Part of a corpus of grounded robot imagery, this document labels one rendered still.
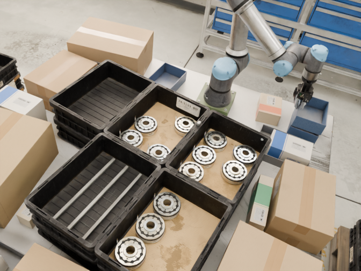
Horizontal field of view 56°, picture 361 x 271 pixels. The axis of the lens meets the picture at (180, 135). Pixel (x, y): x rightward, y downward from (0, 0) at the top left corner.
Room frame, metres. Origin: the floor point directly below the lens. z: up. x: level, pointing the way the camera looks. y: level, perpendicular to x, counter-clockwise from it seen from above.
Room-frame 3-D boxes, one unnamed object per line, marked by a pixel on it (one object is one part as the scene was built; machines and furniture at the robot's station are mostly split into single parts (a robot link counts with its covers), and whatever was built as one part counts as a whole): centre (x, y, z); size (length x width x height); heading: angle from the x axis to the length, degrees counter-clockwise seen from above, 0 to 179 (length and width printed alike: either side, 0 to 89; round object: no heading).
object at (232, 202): (0.90, -0.17, 0.92); 0.40 x 0.30 x 0.02; 155
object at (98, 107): (1.15, 0.37, 0.87); 0.40 x 0.30 x 0.11; 155
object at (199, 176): (0.83, -0.07, 0.86); 0.10 x 0.10 x 0.01
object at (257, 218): (0.78, -0.37, 0.79); 0.24 x 0.06 x 0.06; 167
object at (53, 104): (1.15, 0.37, 0.92); 0.40 x 0.30 x 0.02; 155
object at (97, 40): (1.65, 0.47, 0.80); 0.40 x 0.30 x 0.20; 83
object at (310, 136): (1.36, -0.65, 0.74); 0.20 x 0.15 x 0.07; 163
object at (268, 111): (1.43, -0.46, 0.74); 0.16 x 0.12 x 0.07; 172
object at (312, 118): (1.36, -0.65, 0.82); 0.20 x 0.15 x 0.07; 165
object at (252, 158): (0.97, -0.29, 0.86); 0.10 x 0.10 x 0.01
